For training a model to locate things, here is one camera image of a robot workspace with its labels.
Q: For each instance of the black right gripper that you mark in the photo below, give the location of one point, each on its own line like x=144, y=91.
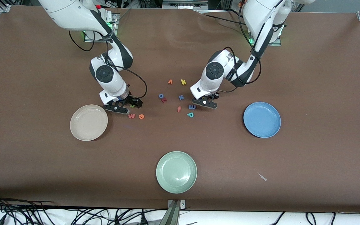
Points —
x=133, y=100

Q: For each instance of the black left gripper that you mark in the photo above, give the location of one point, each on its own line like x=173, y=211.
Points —
x=216, y=95

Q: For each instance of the red letter w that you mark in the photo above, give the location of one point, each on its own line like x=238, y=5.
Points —
x=131, y=116

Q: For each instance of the blue letter m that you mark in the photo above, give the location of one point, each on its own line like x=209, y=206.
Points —
x=192, y=107

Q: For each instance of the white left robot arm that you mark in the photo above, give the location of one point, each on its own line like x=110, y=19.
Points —
x=261, y=15

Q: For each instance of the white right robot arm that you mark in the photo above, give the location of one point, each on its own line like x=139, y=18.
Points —
x=73, y=12

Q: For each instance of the teal letter p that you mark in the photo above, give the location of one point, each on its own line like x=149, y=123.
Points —
x=190, y=114

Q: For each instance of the blue letter x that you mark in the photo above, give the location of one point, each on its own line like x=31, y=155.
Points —
x=181, y=97

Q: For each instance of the beige plate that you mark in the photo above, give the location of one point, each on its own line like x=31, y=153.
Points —
x=88, y=122

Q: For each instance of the blue plate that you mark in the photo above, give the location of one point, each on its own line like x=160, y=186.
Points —
x=262, y=119

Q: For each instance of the pale green plate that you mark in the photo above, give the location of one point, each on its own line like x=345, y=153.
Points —
x=176, y=172

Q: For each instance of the small grey paper scrap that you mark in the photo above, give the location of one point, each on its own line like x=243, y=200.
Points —
x=262, y=177

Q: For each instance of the orange background object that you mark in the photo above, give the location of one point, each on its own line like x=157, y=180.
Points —
x=241, y=2

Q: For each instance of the brown table cover sheet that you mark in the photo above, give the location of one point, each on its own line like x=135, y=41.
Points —
x=42, y=162

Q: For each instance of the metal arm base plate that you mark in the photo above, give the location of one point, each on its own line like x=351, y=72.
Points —
x=87, y=39
x=277, y=43

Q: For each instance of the dark background frame structure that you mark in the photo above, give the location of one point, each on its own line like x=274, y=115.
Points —
x=183, y=3

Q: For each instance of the aluminium profile with bracket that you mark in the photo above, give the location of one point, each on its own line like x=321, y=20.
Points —
x=173, y=215

